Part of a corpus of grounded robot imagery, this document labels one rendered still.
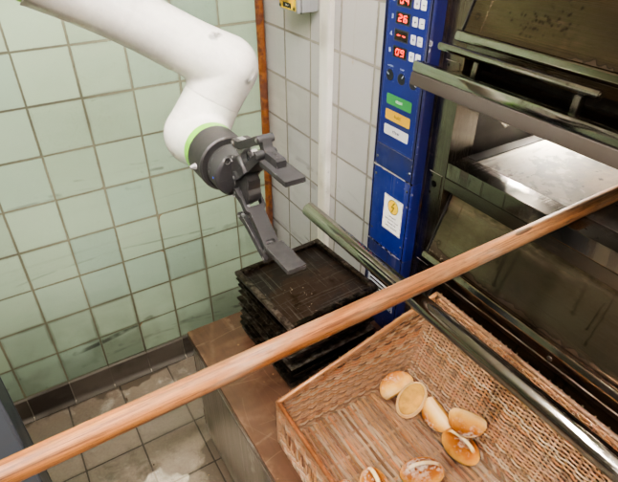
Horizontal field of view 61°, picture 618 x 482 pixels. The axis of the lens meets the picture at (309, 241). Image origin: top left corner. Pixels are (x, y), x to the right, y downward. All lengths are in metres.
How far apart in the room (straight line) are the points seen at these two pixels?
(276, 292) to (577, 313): 0.72
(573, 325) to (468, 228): 0.31
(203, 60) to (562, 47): 0.59
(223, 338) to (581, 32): 1.18
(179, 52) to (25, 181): 1.02
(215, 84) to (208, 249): 1.28
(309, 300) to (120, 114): 0.86
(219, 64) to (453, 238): 0.69
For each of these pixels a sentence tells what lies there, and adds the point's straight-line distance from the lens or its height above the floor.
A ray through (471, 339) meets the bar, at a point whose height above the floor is 1.17.
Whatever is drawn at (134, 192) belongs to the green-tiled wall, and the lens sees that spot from 1.90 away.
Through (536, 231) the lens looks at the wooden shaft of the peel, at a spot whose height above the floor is 1.20.
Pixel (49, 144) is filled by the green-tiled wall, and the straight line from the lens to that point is 1.78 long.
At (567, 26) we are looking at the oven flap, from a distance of 1.01.
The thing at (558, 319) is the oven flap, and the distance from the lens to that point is 1.16.
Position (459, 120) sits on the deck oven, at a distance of 1.22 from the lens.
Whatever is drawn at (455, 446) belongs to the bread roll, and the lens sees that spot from 1.34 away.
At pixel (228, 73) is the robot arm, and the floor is 1.45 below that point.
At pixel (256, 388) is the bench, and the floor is 0.58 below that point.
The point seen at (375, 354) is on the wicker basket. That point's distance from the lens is 1.34.
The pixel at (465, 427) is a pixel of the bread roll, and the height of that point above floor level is 0.69.
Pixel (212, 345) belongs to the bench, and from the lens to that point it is 1.59.
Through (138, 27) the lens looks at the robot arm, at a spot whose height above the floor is 1.53.
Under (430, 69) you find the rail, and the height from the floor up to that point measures 1.42.
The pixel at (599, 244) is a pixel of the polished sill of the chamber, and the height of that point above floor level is 1.18.
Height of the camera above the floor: 1.71
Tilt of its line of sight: 35 degrees down
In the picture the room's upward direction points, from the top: straight up
